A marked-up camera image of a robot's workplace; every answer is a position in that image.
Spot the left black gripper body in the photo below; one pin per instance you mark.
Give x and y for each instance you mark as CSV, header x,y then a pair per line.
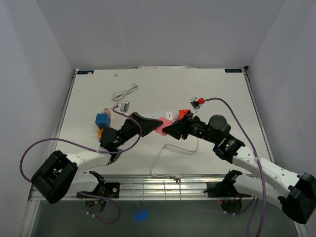
x,y
128,132

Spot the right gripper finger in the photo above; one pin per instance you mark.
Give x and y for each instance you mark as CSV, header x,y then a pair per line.
x,y
180,126
178,135

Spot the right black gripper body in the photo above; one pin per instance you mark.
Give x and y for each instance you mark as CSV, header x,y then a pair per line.
x,y
198,130

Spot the pink plug adapter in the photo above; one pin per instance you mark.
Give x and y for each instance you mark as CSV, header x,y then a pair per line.
x,y
165,123

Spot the white charger block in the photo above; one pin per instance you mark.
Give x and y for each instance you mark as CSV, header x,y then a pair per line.
x,y
169,116

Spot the red cube socket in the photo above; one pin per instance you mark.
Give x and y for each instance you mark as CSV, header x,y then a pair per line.
x,y
184,114

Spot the blue cube plug adapter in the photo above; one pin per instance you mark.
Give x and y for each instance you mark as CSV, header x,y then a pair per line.
x,y
103,120

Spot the pink usb charger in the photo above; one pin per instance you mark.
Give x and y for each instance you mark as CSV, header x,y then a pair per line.
x,y
107,111

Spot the white multicolour power strip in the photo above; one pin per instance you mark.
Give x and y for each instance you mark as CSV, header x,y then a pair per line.
x,y
157,116

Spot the orange power strip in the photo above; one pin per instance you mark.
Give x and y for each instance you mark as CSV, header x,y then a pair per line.
x,y
100,130

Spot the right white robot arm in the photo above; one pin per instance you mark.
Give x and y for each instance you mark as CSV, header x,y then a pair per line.
x,y
297,192

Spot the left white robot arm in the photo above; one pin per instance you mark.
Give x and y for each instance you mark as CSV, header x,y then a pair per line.
x,y
63,173

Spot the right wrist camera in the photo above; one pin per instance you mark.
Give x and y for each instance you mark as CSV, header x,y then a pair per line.
x,y
196,103

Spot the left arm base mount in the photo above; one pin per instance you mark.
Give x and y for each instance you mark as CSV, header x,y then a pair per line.
x,y
102,189

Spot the aluminium frame rail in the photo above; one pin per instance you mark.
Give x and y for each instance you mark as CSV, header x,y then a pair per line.
x,y
134,187

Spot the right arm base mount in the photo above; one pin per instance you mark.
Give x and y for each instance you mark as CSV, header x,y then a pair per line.
x,y
225,188

